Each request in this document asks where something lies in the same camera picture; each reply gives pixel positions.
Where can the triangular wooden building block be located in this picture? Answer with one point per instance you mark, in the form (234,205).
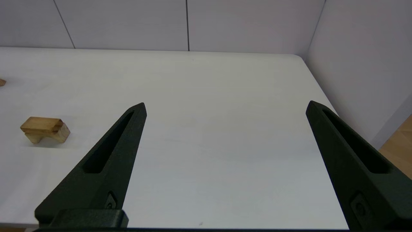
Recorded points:
(2,82)

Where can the rectangular wooden building block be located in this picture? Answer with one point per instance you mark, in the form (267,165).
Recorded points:
(40,124)

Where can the arched wooden building block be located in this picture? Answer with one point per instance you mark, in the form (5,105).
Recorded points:
(61,133)

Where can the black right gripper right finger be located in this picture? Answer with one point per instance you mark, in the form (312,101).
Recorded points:
(360,180)

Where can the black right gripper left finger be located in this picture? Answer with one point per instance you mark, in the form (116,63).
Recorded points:
(96,190)

